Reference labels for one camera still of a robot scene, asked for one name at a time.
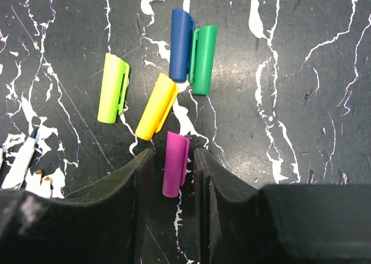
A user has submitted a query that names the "blue pen cap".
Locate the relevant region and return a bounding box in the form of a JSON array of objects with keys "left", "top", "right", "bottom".
[{"left": 169, "top": 8, "right": 195, "bottom": 82}]

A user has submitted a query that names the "magenta pen cap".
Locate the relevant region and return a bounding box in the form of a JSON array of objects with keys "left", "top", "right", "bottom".
[{"left": 162, "top": 131, "right": 190, "bottom": 198}]

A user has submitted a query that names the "blue tipped white pen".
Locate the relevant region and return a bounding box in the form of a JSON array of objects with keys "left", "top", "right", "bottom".
[{"left": 1, "top": 128, "right": 38, "bottom": 189}]

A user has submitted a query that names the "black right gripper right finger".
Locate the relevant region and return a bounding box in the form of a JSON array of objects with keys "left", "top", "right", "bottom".
[{"left": 194, "top": 149, "right": 370, "bottom": 263}]

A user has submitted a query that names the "lime green pen cap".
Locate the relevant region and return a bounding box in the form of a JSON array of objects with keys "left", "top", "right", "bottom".
[{"left": 97, "top": 53, "right": 130, "bottom": 124}]

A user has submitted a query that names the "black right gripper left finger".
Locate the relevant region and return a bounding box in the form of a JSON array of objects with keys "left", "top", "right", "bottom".
[{"left": 1, "top": 148, "right": 154, "bottom": 263}]

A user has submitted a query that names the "yellow tipped white pen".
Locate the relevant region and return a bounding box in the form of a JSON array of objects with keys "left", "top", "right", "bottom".
[{"left": 26, "top": 170, "right": 42, "bottom": 196}]

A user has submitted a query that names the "yellow pen cap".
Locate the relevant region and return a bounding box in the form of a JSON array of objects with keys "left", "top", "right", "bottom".
[{"left": 135, "top": 73, "right": 179, "bottom": 141}]

